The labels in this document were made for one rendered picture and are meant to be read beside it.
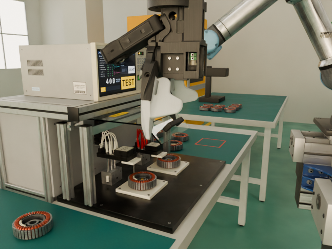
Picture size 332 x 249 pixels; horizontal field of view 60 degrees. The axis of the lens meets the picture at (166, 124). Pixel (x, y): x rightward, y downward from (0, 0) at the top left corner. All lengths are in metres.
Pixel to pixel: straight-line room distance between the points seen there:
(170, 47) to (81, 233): 0.69
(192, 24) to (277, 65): 5.83
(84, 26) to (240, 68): 3.23
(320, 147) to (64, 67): 0.97
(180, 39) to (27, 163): 0.89
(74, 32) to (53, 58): 4.08
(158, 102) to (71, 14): 4.95
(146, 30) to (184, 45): 0.07
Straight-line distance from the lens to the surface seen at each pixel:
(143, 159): 1.38
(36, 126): 1.12
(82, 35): 5.16
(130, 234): 0.93
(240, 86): 6.37
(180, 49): 0.42
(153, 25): 0.45
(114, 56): 0.48
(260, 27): 6.32
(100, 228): 0.97
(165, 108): 0.41
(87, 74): 1.09
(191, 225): 0.98
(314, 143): 1.14
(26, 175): 1.24
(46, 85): 1.24
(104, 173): 1.19
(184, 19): 0.44
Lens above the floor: 1.27
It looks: 13 degrees down
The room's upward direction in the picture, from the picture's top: straight up
